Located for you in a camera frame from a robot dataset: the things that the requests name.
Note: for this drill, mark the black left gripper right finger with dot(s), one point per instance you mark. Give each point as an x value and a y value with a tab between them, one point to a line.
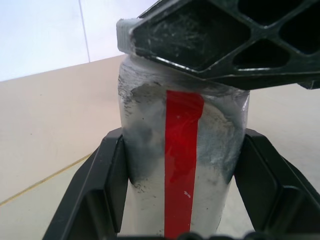
280	200

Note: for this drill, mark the lattice finger of the black right gripper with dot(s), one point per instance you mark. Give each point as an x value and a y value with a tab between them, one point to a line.
225	37

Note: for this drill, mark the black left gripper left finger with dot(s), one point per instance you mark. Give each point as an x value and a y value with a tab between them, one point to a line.
90	195

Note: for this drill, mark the clear jar with red stripe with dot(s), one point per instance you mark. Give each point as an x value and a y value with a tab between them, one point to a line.
150	150

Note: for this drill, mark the grey ribbed jar lid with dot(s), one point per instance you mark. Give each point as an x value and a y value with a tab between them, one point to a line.
123	35

